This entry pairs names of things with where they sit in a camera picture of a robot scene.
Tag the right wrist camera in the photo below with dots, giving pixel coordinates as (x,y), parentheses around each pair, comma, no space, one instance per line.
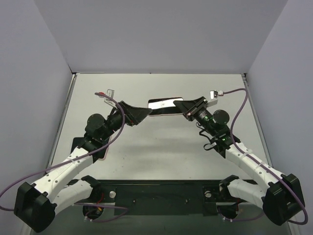
(213,99)

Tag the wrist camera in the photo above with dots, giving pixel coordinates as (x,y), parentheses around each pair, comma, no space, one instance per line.
(213,99)
(110,94)

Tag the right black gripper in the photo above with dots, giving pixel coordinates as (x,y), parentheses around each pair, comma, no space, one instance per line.
(194,109)

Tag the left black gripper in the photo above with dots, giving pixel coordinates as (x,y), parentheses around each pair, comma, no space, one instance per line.
(125,112)

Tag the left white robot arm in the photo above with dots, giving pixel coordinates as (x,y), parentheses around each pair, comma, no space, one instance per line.
(38,203)

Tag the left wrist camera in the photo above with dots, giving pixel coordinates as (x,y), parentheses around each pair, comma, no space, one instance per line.
(110,94)

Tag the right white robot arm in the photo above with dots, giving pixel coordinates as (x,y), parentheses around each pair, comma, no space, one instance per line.
(278,195)

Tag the black phone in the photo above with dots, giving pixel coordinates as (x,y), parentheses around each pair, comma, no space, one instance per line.
(164,106)

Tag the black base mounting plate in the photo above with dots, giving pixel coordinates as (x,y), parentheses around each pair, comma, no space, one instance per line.
(161,197)

